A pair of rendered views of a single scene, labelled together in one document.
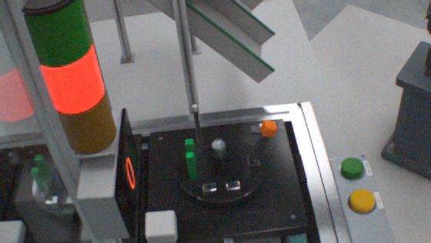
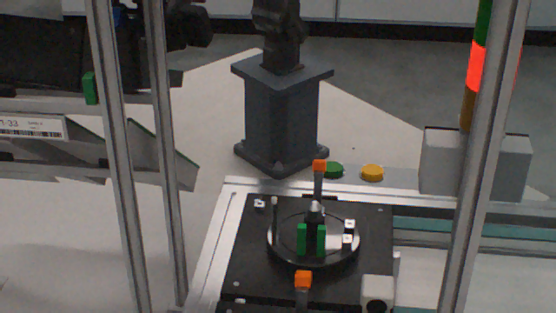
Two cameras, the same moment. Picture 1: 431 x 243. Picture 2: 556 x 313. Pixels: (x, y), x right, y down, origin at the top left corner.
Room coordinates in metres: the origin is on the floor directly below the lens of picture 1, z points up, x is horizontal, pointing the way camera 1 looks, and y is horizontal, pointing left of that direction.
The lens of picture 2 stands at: (0.50, 0.83, 1.66)
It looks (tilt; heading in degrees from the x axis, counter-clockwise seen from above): 36 degrees down; 277
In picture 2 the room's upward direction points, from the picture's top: straight up
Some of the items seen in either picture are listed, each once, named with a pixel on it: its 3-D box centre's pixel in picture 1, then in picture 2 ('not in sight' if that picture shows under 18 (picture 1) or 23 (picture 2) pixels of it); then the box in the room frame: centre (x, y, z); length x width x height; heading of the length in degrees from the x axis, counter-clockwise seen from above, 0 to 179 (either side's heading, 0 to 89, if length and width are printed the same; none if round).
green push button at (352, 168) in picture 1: (352, 169); (332, 171); (0.51, -0.22, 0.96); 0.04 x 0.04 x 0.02
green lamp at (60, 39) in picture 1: (57, 26); (501, 19); (0.34, 0.12, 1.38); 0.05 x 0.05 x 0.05
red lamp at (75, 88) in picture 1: (71, 74); (493, 64); (0.34, 0.12, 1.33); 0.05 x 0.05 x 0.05
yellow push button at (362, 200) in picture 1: (362, 201); (372, 174); (0.44, -0.22, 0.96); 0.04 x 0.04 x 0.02
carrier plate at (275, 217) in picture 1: (222, 179); (313, 249); (0.53, 0.00, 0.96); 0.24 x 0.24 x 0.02; 89
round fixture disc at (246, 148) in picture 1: (221, 171); (313, 240); (0.53, 0.00, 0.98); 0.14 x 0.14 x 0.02
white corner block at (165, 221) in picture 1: (162, 230); (376, 296); (0.44, 0.09, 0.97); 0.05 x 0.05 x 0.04; 89
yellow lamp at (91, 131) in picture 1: (85, 117); (485, 106); (0.34, 0.12, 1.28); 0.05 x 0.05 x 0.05
